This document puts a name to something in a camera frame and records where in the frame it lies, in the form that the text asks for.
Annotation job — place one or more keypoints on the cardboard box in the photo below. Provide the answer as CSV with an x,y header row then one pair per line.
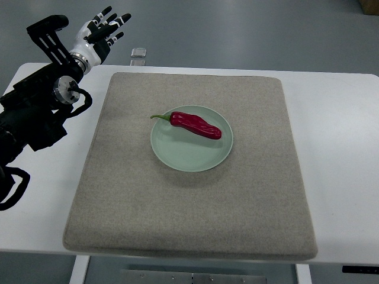
x,y
370,7

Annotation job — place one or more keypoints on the beige fabric mat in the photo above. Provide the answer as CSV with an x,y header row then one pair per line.
x,y
251,206

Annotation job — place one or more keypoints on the clear floor socket cover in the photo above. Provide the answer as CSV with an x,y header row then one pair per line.
x,y
138,52

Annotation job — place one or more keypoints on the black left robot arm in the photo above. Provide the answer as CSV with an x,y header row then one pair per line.
x,y
36,108

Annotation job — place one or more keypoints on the light green plate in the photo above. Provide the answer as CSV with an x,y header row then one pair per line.
x,y
186,151

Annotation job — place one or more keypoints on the white table leg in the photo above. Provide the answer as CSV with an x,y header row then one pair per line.
x,y
303,274
79,270

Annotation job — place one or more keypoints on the red pepper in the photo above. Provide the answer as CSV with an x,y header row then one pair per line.
x,y
192,123

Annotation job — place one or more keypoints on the white table leg left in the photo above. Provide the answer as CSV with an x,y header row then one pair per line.
x,y
79,270

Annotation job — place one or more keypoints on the white table leg right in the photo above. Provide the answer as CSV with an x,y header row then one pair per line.
x,y
303,274

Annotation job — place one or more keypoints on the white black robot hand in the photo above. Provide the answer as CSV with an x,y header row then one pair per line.
x,y
94,40

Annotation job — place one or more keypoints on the black table control panel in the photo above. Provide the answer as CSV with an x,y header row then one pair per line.
x,y
370,270

